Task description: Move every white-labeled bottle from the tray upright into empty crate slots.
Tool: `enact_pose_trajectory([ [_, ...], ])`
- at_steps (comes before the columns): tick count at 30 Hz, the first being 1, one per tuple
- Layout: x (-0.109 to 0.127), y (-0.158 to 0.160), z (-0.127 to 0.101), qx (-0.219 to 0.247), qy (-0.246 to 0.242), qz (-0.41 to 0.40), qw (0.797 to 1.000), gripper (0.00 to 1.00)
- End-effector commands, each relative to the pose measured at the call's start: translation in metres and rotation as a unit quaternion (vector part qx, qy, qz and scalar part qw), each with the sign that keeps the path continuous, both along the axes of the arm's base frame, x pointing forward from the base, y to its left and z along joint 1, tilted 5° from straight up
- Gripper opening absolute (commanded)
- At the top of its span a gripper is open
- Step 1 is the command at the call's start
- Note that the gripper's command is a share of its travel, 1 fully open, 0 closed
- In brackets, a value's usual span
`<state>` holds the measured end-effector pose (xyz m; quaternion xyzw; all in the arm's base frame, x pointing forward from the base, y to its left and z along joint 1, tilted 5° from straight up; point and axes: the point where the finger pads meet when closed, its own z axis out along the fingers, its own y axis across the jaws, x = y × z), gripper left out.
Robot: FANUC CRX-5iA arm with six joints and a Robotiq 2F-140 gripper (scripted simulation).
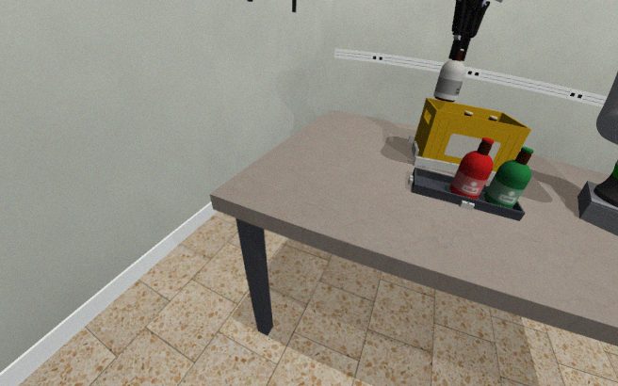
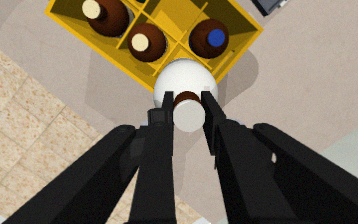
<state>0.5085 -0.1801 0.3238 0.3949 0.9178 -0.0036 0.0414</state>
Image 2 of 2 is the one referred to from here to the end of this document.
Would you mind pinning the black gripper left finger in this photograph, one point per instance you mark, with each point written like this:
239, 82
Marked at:
88, 190

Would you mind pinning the brown bottle with blue cap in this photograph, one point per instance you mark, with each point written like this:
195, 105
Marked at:
206, 42

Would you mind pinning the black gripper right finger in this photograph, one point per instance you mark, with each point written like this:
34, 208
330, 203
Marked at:
318, 190

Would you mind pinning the dark grey tray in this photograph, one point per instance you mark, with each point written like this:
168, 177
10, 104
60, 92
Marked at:
266, 6

